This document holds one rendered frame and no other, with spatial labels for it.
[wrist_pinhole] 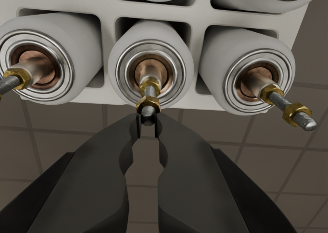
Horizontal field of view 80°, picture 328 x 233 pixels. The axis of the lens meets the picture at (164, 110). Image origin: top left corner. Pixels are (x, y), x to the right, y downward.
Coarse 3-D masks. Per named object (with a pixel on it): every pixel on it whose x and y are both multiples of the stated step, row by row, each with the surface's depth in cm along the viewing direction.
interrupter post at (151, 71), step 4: (144, 68) 20; (148, 68) 20; (152, 68) 20; (156, 68) 20; (144, 72) 19; (148, 72) 19; (152, 72) 19; (156, 72) 19; (160, 72) 21; (144, 76) 18; (148, 76) 18; (152, 76) 18; (156, 76) 18; (160, 76) 19; (140, 80) 18; (160, 80) 18; (160, 84) 19; (160, 88) 19
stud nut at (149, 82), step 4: (144, 80) 18; (148, 80) 17; (152, 80) 18; (156, 80) 18; (140, 84) 18; (144, 84) 17; (148, 84) 17; (152, 84) 17; (156, 84) 17; (140, 88) 17; (144, 88) 17; (156, 88) 17; (156, 92) 18; (160, 92) 18; (156, 96) 18
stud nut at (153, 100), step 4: (144, 96) 14; (148, 96) 14; (140, 100) 14; (144, 100) 14; (148, 100) 14; (152, 100) 14; (156, 100) 14; (136, 104) 14; (140, 104) 14; (144, 104) 14; (148, 104) 14; (152, 104) 14; (156, 104) 14; (136, 108) 14; (140, 108) 14; (156, 108) 14; (160, 108) 15; (140, 112) 14; (156, 112) 14; (160, 112) 14
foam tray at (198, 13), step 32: (0, 0) 23; (32, 0) 24; (64, 0) 24; (96, 0) 24; (128, 0) 30; (192, 0) 26; (192, 32) 26; (256, 32) 32; (288, 32) 26; (96, 96) 30; (192, 96) 30
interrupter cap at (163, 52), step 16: (128, 48) 19; (144, 48) 20; (160, 48) 20; (128, 64) 20; (144, 64) 21; (160, 64) 21; (176, 64) 21; (128, 80) 21; (176, 80) 21; (128, 96) 22; (160, 96) 22; (176, 96) 22
